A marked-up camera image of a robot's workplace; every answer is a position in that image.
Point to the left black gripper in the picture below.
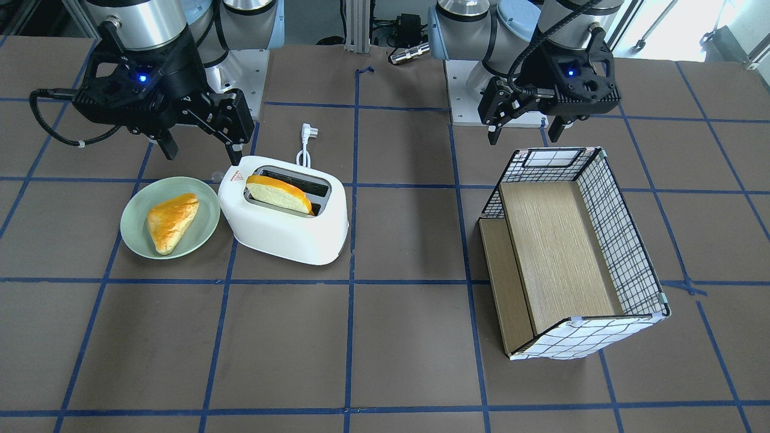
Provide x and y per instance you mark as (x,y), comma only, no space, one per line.
(537,76)

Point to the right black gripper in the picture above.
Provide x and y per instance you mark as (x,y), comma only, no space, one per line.
(178,73)

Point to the white two-slot toaster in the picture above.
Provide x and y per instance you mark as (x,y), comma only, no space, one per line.
(316,239)

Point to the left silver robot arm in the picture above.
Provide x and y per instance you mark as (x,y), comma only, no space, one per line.
(500,35)

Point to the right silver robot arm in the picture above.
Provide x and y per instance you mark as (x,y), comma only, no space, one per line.
(216,26)

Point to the bread slice in toaster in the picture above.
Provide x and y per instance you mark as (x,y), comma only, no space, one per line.
(279,193)

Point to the green round plate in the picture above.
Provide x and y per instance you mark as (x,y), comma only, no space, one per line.
(134,227)

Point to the triangular bread on plate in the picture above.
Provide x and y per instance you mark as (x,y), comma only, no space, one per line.
(168,221)

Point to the wire basket with wood board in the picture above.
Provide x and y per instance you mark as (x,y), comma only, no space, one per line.
(568,268)

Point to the aluminium frame post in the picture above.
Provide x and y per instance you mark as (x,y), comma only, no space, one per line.
(357,17)

